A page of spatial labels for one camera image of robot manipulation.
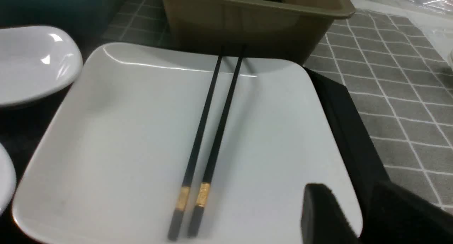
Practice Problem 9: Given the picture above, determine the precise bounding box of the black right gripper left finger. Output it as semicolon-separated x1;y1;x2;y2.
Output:
301;183;360;244

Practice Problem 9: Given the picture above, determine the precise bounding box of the tan plastic bin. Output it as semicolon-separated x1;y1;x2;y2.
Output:
163;0;356;65

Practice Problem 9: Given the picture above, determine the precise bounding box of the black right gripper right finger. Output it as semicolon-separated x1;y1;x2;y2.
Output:
361;181;453;244

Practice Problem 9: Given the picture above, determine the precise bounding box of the large white square plate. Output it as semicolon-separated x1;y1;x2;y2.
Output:
11;42;363;244

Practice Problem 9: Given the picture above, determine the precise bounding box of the white bowl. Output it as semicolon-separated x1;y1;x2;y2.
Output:
0;144;17;215
0;25;84;108

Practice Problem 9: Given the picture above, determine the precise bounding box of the black chopstick gold band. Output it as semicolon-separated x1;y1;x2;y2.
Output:
167;45;225;242
187;44;247;238

